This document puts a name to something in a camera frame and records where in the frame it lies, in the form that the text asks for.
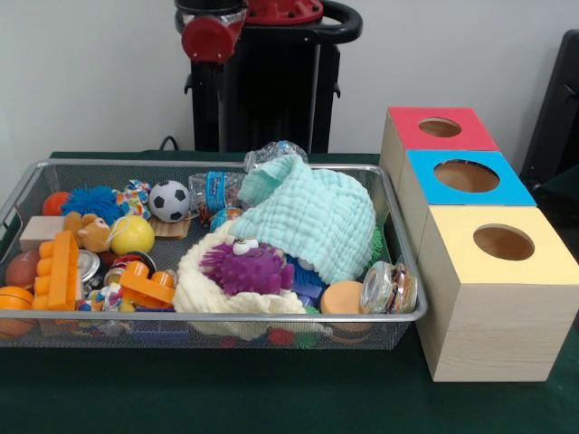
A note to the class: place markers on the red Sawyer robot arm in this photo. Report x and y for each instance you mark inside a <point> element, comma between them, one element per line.
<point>208,4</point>

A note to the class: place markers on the crushed clear plastic bottle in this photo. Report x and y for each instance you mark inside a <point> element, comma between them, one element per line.
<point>215,187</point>
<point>267,153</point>

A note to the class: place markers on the blue spiky rubber ball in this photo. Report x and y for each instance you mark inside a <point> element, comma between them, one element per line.
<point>88,201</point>

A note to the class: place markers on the black upright panel on stand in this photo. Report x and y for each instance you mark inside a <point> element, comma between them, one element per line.
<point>561,113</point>

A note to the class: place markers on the purple spiky monster toy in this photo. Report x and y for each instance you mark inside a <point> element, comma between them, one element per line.
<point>253,269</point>

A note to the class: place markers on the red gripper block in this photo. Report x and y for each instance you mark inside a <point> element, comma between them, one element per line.
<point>208,40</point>

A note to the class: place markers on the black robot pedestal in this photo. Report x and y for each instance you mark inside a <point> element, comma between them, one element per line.
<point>280,99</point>

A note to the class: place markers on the long orange building block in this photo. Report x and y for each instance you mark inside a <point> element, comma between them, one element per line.
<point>56,276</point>

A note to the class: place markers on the mint green waffle cloth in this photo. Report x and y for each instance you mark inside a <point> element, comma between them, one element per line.
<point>316,217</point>

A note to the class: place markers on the yellow smiley face ball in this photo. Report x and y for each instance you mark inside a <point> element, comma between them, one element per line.
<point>133,237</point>

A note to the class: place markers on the cream knitted cloth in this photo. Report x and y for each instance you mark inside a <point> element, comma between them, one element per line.
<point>199,289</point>

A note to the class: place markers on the small black white soccer ball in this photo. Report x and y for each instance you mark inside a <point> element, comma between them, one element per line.
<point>169,201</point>

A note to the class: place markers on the wooden box with three holes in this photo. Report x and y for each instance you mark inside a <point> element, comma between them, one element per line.
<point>497,325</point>

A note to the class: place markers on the dark green table cloth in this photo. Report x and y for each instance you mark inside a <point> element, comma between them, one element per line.
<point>226,393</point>

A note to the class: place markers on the brown plush monkey toy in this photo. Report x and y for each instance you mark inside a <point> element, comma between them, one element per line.
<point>90,233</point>

